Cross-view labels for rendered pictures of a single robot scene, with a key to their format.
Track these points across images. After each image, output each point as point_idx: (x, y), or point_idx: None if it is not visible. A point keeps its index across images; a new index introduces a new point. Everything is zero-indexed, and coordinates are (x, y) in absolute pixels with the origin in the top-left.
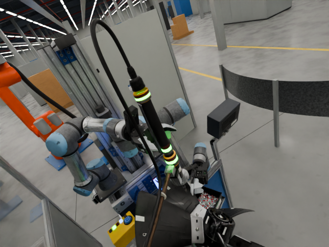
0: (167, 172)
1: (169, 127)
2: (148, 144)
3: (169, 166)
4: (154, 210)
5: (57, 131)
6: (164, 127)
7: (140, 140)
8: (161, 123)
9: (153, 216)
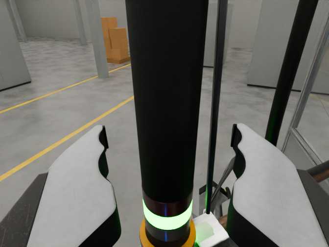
0: (221, 226)
1: (104, 127)
2: (264, 138)
3: (199, 232)
4: (313, 170)
5: None
6: (99, 144)
7: (301, 204)
8: (40, 185)
9: (318, 165)
